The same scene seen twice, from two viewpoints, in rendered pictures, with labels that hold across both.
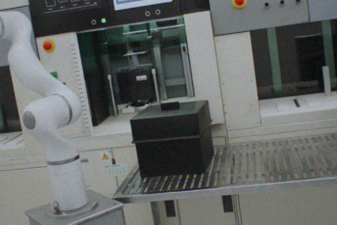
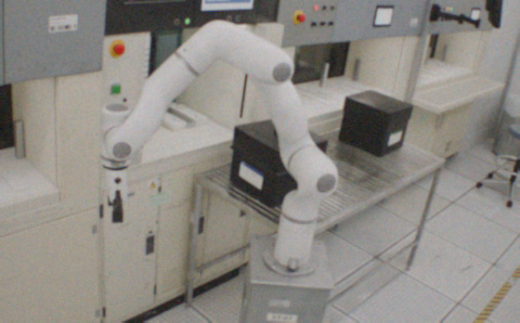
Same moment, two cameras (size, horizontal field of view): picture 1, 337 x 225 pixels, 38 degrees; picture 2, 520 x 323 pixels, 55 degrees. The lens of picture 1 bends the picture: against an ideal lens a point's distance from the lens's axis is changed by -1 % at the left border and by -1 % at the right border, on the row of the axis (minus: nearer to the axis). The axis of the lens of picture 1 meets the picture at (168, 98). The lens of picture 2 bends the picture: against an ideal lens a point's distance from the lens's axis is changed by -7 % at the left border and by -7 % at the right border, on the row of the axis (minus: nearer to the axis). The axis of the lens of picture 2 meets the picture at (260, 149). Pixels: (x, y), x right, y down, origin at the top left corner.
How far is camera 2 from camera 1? 2.17 m
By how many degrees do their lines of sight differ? 59
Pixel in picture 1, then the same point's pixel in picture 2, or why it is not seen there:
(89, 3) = not seen: outside the picture
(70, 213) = (312, 265)
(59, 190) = (305, 247)
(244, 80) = not seen: hidden behind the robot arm
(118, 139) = (169, 162)
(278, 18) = (316, 37)
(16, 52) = (296, 100)
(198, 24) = (273, 37)
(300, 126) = not seen: hidden behind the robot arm
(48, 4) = not seen: outside the picture
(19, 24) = not seen: hidden behind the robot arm
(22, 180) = (51, 236)
